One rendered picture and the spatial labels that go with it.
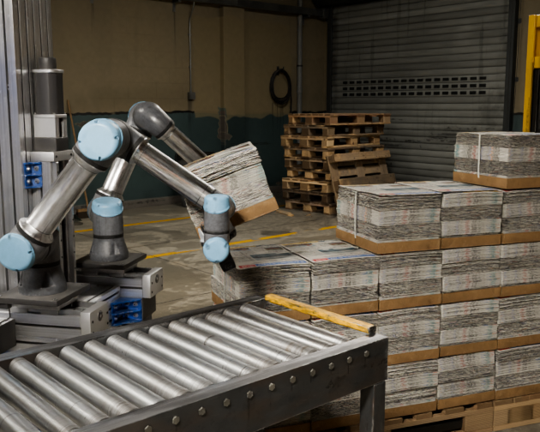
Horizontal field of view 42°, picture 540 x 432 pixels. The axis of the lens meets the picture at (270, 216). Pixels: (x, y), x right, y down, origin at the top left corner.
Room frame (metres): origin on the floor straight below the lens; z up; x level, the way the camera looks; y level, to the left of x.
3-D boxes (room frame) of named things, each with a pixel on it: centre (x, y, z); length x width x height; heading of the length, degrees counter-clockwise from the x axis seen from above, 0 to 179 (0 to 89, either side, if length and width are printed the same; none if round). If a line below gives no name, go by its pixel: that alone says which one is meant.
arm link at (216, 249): (2.01, 0.16, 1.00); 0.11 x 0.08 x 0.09; 4
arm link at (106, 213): (2.68, 0.63, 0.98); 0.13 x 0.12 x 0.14; 20
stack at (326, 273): (2.83, -0.37, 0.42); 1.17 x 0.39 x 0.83; 110
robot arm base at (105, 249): (2.67, 0.63, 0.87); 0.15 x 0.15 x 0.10
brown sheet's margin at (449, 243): (2.98, -0.77, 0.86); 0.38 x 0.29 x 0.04; 20
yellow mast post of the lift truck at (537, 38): (3.54, -1.34, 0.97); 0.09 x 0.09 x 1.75; 20
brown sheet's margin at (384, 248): (2.87, -0.49, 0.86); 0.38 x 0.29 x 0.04; 20
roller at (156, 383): (1.59, 0.32, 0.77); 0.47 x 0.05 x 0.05; 41
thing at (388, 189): (2.87, -0.49, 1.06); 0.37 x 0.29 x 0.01; 20
